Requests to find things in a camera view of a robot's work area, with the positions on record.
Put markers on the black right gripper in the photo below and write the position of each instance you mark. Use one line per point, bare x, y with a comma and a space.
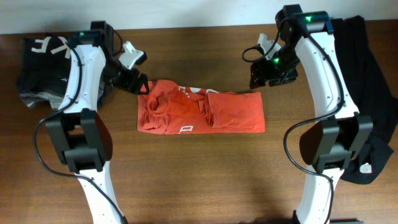
260, 69

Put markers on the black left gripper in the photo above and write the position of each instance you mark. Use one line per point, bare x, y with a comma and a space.
127, 83

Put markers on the red orange soccer t-shirt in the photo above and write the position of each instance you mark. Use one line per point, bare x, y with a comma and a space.
173, 109

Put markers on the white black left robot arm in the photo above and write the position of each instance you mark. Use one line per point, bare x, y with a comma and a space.
80, 138

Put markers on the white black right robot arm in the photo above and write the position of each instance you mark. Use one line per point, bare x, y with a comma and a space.
337, 132

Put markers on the folded black Nike shirt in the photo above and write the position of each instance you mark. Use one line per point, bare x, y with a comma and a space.
46, 65

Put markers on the crumpled black garment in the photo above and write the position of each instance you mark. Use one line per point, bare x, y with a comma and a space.
369, 90

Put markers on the folded grey garment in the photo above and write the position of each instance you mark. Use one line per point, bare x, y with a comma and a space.
32, 98

